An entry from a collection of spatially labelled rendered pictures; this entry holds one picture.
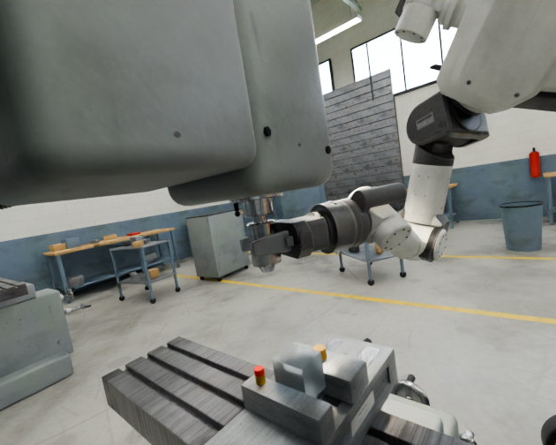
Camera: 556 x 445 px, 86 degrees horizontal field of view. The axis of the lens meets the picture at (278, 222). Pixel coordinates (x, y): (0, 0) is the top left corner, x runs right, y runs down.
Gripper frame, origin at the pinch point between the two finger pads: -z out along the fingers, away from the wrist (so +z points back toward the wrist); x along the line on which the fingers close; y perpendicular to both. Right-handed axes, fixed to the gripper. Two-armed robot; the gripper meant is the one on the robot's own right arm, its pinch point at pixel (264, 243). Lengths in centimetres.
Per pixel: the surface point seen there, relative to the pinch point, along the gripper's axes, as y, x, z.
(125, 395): 33, -32, -28
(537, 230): 100, -169, 446
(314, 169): -9.8, 8.1, 6.1
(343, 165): -45, -644, 519
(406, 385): 58, -22, 47
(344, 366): 21.9, 5.1, 8.1
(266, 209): -5.3, 2.4, 0.3
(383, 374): 28.4, 3.0, 17.5
